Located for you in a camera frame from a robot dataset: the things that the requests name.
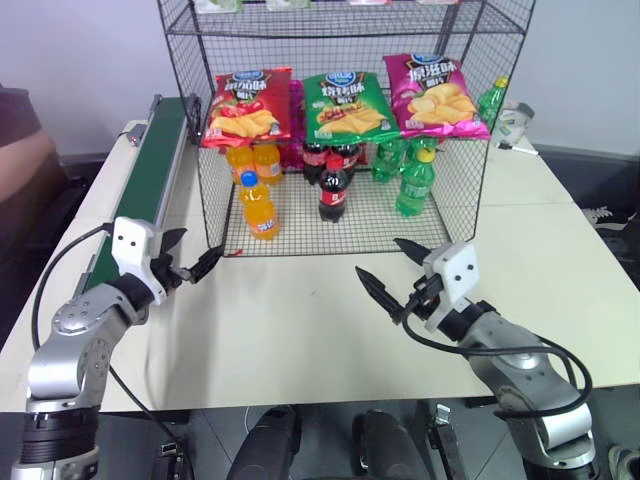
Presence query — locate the pink snack bag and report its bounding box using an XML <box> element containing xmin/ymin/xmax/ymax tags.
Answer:
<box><xmin>288</xmin><ymin>78</ymin><xmax>308</xmax><ymax>169</ymax></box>

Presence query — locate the cola bottle red cap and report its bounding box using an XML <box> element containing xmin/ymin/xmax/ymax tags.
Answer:
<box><xmin>317</xmin><ymin>155</ymin><xmax>354</xmax><ymax>224</ymax></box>

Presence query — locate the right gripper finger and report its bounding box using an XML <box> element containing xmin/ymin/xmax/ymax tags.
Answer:
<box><xmin>354</xmin><ymin>265</ymin><xmax>405</xmax><ymax>327</ymax></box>
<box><xmin>392</xmin><ymin>237</ymin><xmax>433</xmax><ymax>275</ymax></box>

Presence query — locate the green potato chips bag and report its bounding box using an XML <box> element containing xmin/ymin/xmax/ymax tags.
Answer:
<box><xmin>301</xmin><ymin>69</ymin><xmax>402</xmax><ymax>147</ymax></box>

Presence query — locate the black connector box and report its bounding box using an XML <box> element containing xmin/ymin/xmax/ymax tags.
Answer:
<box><xmin>149</xmin><ymin>439</ymin><xmax>196</xmax><ymax>480</ymax></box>

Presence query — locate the magenta potato chips bag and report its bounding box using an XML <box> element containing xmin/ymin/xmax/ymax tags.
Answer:
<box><xmin>382</xmin><ymin>51</ymin><xmax>493</xmax><ymax>141</ymax></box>

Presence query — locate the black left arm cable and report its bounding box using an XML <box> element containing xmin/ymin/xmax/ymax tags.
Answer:
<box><xmin>30</xmin><ymin>221</ymin><xmax>114</xmax><ymax>352</ymax></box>

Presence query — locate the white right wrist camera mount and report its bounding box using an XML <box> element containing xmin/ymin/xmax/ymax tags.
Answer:
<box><xmin>423</xmin><ymin>241</ymin><xmax>481</xmax><ymax>333</ymax></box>

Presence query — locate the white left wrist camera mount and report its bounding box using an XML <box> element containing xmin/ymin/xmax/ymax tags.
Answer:
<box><xmin>110</xmin><ymin>215</ymin><xmax>170</xmax><ymax>308</ymax></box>

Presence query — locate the orange soda bottle blue cap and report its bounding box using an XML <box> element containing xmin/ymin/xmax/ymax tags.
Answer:
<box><xmin>238</xmin><ymin>170</ymin><xmax>282</xmax><ymax>243</ymax></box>

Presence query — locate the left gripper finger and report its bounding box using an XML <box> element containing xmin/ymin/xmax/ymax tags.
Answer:
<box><xmin>158</xmin><ymin>227</ymin><xmax>189</xmax><ymax>259</ymax></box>
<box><xmin>187</xmin><ymin>244</ymin><xmax>226</xmax><ymax>285</ymax></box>

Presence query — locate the white blue labelled container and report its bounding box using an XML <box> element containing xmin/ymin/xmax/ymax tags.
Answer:
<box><xmin>493</xmin><ymin>101</ymin><xmax>537</xmax><ymax>148</ymax></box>

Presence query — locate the black white marker pen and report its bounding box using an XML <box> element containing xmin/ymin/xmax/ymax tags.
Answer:
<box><xmin>496</xmin><ymin>141</ymin><xmax>541</xmax><ymax>157</ymax></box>

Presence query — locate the green conveyor belt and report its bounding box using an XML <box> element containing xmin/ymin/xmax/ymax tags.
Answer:
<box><xmin>74</xmin><ymin>93</ymin><xmax>202</xmax><ymax>297</ymax></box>

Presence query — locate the black table leg bracket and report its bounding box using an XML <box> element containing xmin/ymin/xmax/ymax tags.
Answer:
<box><xmin>428</xmin><ymin>402</ymin><xmax>472</xmax><ymax>480</ymax></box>

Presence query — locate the pink snack packet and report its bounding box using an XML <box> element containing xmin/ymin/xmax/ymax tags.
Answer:
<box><xmin>348</xmin><ymin>0</ymin><xmax>461</xmax><ymax>7</ymax></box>

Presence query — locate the black cable under table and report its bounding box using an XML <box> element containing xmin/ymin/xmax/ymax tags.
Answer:
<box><xmin>108</xmin><ymin>366</ymin><xmax>197</xmax><ymax>480</ymax></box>

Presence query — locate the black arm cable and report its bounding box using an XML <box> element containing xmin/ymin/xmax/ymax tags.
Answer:
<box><xmin>401</xmin><ymin>279</ymin><xmax>595</xmax><ymax>420</ymax></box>
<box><xmin>30</xmin><ymin>221</ymin><xmax>114</xmax><ymax>352</ymax></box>

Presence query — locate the black wire mesh rack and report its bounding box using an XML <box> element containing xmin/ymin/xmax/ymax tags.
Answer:
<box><xmin>155</xmin><ymin>0</ymin><xmax>537</xmax><ymax>259</ymax></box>

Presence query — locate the red potato chips bag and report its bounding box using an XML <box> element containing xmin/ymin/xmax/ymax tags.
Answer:
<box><xmin>200</xmin><ymin>66</ymin><xmax>294</xmax><ymax>150</ymax></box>

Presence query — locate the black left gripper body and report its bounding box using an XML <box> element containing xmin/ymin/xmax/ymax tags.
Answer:
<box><xmin>149</xmin><ymin>251</ymin><xmax>197</xmax><ymax>294</ymax></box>

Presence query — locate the person in brown clothing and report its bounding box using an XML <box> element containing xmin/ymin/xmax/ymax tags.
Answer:
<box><xmin>0</xmin><ymin>83</ymin><xmax>64</xmax><ymax>202</ymax></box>

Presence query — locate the grey sneaker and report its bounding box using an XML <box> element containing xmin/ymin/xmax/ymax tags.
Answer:
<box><xmin>605</xmin><ymin>444</ymin><xmax>640</xmax><ymax>480</ymax></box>

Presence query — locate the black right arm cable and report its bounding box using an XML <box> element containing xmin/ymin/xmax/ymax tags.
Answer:
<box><xmin>401</xmin><ymin>279</ymin><xmax>595</xmax><ymax>420</ymax></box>

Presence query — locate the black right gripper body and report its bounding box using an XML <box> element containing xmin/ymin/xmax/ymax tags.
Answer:
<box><xmin>406</xmin><ymin>264</ymin><xmax>446</xmax><ymax>322</ymax></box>

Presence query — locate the black white sneaker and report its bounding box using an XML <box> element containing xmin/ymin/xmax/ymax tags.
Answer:
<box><xmin>581</xmin><ymin>204</ymin><xmax>640</xmax><ymax>233</ymax></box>

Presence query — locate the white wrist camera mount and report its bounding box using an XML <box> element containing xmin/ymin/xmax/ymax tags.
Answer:
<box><xmin>423</xmin><ymin>241</ymin><xmax>481</xmax><ymax>333</ymax></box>
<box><xmin>110</xmin><ymin>215</ymin><xmax>170</xmax><ymax>308</ymax></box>

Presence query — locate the green soda bottle yellow cap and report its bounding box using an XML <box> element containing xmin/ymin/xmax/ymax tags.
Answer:
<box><xmin>476</xmin><ymin>75</ymin><xmax>511</xmax><ymax>133</ymax></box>
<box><xmin>395</xmin><ymin>147</ymin><xmax>437</xmax><ymax>218</ymax></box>

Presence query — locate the dark rounded shape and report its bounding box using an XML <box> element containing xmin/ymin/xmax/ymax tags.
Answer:
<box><xmin>226</xmin><ymin>406</ymin><xmax>302</xmax><ymax>480</ymax></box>
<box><xmin>351</xmin><ymin>409</ymin><xmax>427</xmax><ymax>480</ymax></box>

